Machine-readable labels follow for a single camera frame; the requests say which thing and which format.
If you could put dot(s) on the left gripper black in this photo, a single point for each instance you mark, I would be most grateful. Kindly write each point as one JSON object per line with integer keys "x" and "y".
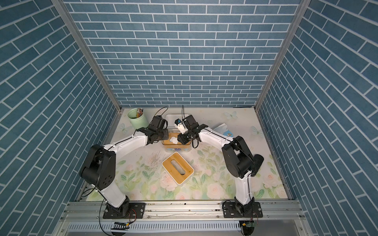
{"x": 166, "y": 133}

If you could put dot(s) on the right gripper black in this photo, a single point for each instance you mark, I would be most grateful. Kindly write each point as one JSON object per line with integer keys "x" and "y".
{"x": 182, "y": 139}

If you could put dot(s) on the bamboo lid with slot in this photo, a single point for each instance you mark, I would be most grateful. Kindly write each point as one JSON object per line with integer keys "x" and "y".
{"x": 173, "y": 141}

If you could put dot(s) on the blue tissue pack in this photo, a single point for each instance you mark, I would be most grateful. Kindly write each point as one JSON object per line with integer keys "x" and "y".
{"x": 174, "y": 141}
{"x": 223, "y": 129}

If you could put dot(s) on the clear plastic tissue box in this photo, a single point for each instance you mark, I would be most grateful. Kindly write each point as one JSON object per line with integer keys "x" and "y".
{"x": 176, "y": 147}

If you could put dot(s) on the white box with bamboo lid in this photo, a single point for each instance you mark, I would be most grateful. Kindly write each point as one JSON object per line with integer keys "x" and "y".
{"x": 178, "y": 168}

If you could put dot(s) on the white plastic box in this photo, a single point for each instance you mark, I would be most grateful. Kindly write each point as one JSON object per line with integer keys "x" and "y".
{"x": 171, "y": 119}

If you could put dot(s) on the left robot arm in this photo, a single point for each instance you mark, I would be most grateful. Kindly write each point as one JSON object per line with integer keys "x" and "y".
{"x": 99, "y": 166}

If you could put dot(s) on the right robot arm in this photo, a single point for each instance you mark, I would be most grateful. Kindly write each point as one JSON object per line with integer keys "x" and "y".
{"x": 239, "y": 160}

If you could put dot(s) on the green pencil cup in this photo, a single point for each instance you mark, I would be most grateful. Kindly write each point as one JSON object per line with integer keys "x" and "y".
{"x": 137, "y": 123}

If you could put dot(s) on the bundle of coloured pencils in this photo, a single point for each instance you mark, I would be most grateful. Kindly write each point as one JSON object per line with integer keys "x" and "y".
{"x": 139, "y": 112}

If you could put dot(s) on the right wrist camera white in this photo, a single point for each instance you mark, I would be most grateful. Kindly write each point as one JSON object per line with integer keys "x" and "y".
{"x": 180, "y": 126}

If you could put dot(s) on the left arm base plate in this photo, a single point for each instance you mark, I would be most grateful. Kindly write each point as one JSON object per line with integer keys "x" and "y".
{"x": 130, "y": 210}

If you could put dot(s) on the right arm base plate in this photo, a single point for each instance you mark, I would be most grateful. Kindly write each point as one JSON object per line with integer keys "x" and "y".
{"x": 234, "y": 209}

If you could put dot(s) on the aluminium mounting rail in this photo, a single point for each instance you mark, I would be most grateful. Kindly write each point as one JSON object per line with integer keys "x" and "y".
{"x": 186, "y": 210}

